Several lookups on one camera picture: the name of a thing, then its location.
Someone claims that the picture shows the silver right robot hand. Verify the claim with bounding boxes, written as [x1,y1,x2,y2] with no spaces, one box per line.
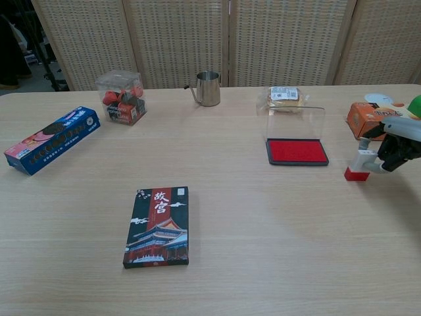
[358,115,421,174]

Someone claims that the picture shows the red and white stamp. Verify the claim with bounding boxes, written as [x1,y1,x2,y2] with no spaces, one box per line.
[344,149,376,182]

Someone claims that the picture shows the red ink pad clear lid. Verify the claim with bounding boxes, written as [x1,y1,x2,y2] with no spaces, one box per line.
[264,105,330,167]

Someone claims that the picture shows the green toy block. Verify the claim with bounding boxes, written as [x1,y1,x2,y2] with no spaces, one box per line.
[407,94,421,120]

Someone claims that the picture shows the orange snack box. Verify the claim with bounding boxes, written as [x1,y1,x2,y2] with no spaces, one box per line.
[345,101,421,140]

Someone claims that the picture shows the bread in clear wrapper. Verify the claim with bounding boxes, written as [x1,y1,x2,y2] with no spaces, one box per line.
[255,86,310,116]

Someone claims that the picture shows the steel long-spout pitcher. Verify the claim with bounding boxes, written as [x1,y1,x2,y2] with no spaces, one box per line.
[184,70,221,107]

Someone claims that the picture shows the wood rattan folding screen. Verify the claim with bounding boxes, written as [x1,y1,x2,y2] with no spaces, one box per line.
[31,0,421,92]

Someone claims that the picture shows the dark palace print box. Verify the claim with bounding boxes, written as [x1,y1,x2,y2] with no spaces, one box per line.
[122,186,190,269]

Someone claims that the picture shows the clear box of snacks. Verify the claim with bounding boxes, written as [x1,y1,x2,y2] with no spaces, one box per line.
[95,69,148,127]

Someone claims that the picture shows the blue cookie box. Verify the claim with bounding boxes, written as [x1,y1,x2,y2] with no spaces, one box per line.
[3,105,101,176]

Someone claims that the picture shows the black tripod stand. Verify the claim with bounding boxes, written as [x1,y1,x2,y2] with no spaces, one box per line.
[19,0,70,93]

